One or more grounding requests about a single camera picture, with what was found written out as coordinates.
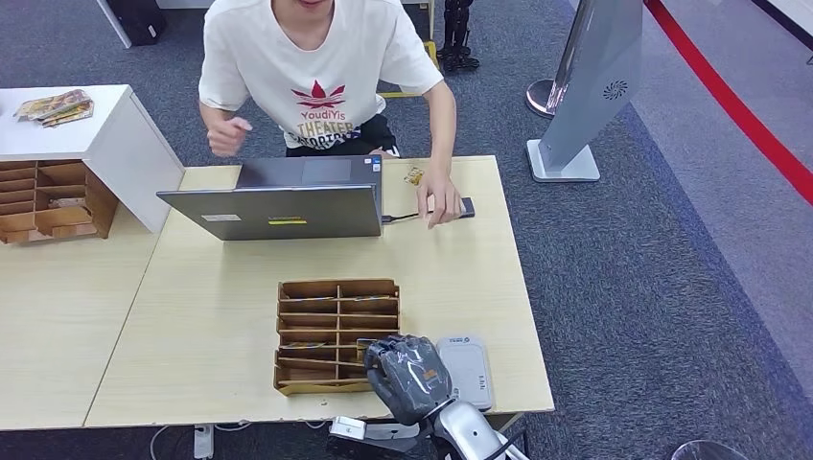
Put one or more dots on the person's right hand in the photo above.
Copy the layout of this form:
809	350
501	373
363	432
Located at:
228	136

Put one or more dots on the chrome stanchion base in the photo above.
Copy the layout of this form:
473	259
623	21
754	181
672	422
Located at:
540	98

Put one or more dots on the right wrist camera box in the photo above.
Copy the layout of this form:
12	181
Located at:
348	428

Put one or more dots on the thin room key card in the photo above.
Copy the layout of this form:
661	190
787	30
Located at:
363	343

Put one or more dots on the grey laptop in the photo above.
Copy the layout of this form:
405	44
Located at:
286	213

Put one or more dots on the clear glass dome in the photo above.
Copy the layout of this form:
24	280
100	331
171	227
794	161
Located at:
705	452

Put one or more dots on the black legged stand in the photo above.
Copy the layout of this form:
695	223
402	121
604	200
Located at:
456	32

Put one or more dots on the blue edged card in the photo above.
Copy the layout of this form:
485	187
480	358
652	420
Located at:
317	298

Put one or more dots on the white card reader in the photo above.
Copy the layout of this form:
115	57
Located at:
470	374

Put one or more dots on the pale card on shelf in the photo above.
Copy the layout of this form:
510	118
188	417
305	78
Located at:
68	202

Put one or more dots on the white slanted furniture leg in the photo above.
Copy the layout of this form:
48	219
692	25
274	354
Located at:
114	25

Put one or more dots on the person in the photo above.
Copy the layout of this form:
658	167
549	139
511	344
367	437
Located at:
317	63

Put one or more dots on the wooden slotted card organizer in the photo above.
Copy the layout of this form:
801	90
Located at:
317	317

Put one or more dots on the small black USB box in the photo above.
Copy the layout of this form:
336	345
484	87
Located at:
469	208

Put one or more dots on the grey under-desk bar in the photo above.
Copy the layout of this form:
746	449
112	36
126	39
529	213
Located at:
394	432

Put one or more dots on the white cabinet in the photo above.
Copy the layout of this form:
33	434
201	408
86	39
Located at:
120	140

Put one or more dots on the wooden compartment shelf insert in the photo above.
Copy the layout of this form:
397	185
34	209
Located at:
63	219

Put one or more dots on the yellow floor tape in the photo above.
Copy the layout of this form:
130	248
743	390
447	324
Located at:
433	54

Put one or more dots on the printed card in slot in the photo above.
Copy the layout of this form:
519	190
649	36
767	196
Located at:
303	346

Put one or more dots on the person's right forearm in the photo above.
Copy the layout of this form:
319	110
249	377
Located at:
206	114

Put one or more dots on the silver kiosk stand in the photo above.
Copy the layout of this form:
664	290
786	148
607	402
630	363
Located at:
591	82

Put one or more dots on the white power strip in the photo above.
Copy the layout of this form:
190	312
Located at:
203	441

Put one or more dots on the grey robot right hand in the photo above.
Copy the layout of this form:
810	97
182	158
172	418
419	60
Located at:
409	381

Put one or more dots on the person's left hand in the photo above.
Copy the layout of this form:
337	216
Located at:
439	197

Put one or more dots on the gold patterned card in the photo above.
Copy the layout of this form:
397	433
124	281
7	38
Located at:
414	176

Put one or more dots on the white table frame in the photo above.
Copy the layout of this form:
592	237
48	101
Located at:
431	19

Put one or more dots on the person's left forearm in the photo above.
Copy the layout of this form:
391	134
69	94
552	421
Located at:
444	143

